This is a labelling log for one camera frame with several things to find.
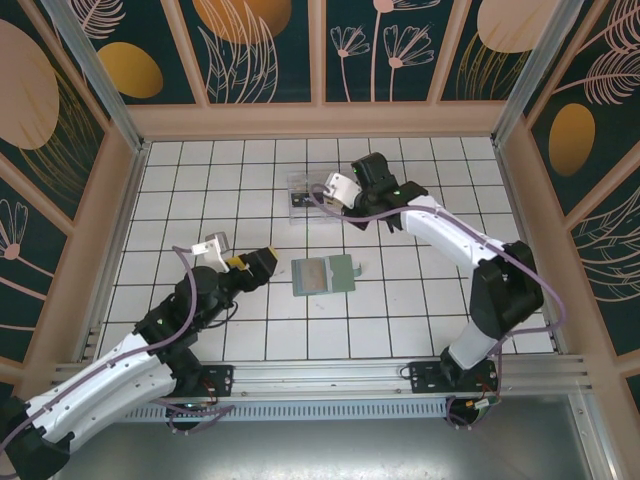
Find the gold patterned credit card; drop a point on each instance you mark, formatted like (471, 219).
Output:
(312, 276)

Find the green card holder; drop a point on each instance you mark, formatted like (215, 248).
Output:
(342, 275)

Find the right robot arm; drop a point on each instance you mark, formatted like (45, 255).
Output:
(450, 235)

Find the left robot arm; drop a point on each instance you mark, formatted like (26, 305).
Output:
(100, 390)

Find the clear acrylic card organizer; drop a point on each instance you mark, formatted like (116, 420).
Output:
(305, 216)

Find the black Vip credit card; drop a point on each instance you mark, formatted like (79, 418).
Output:
(300, 200)

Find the grey metal sheet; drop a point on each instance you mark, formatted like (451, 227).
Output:
(320, 450)

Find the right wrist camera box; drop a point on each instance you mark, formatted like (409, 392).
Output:
(345, 187)

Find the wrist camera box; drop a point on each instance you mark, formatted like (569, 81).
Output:
(215, 247)
(345, 187)

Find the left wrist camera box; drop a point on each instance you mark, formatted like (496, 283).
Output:
(215, 247)

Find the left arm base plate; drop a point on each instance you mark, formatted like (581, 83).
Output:
(220, 380)

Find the aluminium mounting rail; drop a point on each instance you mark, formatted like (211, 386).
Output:
(320, 375)

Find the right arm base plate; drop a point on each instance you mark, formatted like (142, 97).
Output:
(425, 380)

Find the aluminium frame post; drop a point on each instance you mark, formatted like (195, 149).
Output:
(103, 85)
(535, 75)

